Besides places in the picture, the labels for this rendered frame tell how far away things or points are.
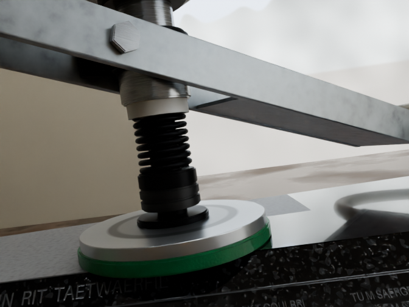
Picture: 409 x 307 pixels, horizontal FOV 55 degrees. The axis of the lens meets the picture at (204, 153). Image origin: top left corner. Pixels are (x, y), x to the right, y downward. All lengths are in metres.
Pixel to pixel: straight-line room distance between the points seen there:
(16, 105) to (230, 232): 5.81
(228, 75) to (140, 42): 0.11
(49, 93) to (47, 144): 0.71
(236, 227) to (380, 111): 0.33
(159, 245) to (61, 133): 5.49
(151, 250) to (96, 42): 0.19
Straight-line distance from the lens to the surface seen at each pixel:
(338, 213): 0.53
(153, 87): 0.42
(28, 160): 6.06
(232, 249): 0.38
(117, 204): 5.66
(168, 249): 0.37
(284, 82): 0.50
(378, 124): 0.63
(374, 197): 0.61
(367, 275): 0.41
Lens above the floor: 0.96
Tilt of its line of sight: 3 degrees down
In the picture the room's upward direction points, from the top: 8 degrees counter-clockwise
